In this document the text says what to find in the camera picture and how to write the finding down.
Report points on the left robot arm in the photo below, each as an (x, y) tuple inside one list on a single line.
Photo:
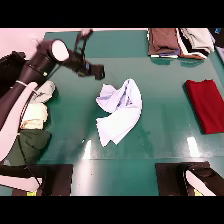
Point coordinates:
[(31, 71)]

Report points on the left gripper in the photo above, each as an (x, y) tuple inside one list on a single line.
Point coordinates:
[(87, 68)]

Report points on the dark green garment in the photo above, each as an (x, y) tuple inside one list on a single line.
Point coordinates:
[(31, 145)]

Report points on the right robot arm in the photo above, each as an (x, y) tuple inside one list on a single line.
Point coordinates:
[(200, 180)]

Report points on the black garment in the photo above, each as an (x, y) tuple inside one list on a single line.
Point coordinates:
[(187, 43)]

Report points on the white garment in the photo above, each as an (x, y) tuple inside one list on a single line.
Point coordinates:
[(201, 38)]

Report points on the light blue shirt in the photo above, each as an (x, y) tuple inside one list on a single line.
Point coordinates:
[(121, 113)]

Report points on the red garment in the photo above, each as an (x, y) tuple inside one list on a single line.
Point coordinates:
[(207, 105)]

